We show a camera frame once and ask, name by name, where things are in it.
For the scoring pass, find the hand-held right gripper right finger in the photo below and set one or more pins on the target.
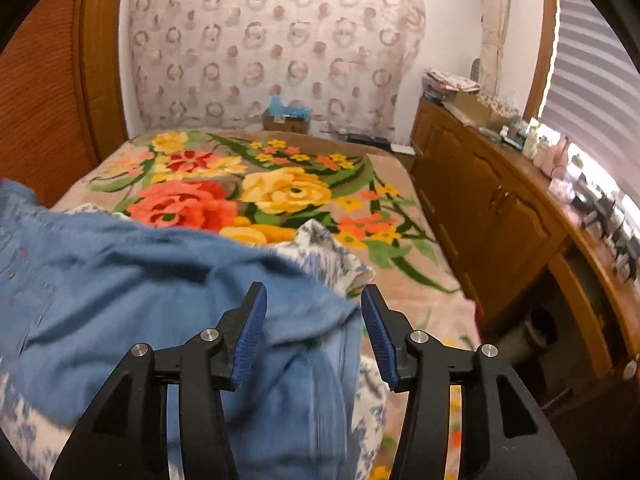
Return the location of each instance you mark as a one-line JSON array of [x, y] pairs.
[[378, 341]]

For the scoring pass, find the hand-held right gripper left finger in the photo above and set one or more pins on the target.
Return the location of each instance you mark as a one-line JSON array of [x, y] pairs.
[[247, 341]]

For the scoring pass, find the blue denim pants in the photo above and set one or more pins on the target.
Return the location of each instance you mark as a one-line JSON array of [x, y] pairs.
[[125, 285]]

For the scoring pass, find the blue floral folded mattress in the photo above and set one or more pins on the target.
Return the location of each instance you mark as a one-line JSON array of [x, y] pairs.
[[330, 255]]

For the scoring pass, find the grey cylindrical container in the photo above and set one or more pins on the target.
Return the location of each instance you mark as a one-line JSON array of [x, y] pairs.
[[525, 335]]

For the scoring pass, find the colourful floral blanket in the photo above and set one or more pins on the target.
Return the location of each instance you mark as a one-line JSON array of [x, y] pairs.
[[280, 190]]

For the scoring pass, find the wooden cabinet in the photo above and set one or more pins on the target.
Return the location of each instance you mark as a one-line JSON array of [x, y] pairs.
[[480, 185]]

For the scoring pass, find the blue crumpled item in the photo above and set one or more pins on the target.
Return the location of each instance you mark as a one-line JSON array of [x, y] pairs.
[[286, 107]]

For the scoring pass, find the open cardboard box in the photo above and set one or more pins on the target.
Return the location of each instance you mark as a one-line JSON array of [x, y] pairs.
[[475, 110]]

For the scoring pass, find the cluster of small bottles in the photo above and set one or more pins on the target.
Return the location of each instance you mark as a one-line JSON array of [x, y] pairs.
[[537, 145]]

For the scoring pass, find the stack of magazines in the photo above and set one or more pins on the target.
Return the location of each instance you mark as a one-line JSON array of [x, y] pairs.
[[442, 85]]

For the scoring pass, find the wrapped white pipe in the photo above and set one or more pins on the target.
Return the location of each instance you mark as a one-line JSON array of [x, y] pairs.
[[495, 35]]

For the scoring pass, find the striped window blind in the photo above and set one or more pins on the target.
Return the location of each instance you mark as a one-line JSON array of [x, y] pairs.
[[590, 85]]

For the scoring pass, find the wooden window frame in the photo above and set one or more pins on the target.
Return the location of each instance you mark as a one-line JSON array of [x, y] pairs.
[[542, 60]]

